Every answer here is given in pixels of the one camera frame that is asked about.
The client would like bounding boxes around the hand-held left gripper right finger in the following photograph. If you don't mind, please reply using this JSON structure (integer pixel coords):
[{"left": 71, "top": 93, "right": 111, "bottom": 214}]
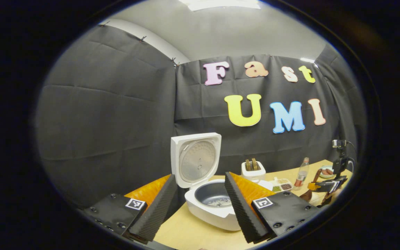
[{"left": 224, "top": 172, "right": 322, "bottom": 243}]

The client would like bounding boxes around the large ceiling light panel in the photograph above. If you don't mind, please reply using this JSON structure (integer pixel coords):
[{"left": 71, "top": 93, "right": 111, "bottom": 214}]
[{"left": 179, "top": 0, "right": 261, "bottom": 11}]

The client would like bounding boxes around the white toaster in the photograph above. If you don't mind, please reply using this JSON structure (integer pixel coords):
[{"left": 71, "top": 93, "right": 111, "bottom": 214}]
[{"left": 241, "top": 161, "right": 266, "bottom": 183}]

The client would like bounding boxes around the green plate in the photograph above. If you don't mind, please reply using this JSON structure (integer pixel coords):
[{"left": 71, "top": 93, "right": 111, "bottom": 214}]
[{"left": 319, "top": 165, "right": 336, "bottom": 178}]

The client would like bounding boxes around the divided white dish of beans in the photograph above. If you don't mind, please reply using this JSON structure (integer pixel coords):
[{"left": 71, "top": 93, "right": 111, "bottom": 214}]
[{"left": 269, "top": 177, "right": 293, "bottom": 193}]

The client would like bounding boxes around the black backdrop cloth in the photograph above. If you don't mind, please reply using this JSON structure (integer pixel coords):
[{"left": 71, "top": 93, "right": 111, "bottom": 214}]
[{"left": 35, "top": 24, "right": 367, "bottom": 209}]

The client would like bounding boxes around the brown wooden spoon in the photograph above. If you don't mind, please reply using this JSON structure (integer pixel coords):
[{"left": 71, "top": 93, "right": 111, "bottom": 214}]
[{"left": 299, "top": 169, "right": 323, "bottom": 202}]

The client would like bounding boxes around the white rice cooker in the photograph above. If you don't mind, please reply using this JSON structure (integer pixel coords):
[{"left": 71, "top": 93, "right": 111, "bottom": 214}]
[{"left": 170, "top": 132, "right": 243, "bottom": 231}]

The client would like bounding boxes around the clear plastic bottle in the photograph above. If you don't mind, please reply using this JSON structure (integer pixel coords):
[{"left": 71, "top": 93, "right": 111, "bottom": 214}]
[{"left": 293, "top": 157, "right": 310, "bottom": 191}]

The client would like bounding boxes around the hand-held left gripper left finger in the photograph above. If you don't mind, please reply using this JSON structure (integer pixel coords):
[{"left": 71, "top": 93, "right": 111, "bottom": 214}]
[{"left": 82, "top": 174, "right": 179, "bottom": 244}]

